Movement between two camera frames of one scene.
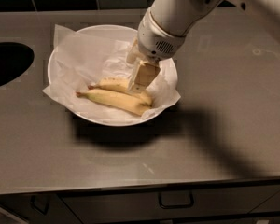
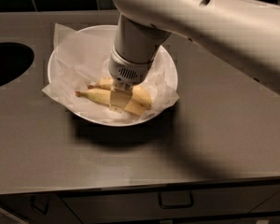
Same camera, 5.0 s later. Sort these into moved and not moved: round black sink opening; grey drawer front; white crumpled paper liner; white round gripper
Moved: white round gripper
Not moved: white crumpled paper liner; round black sink opening; grey drawer front
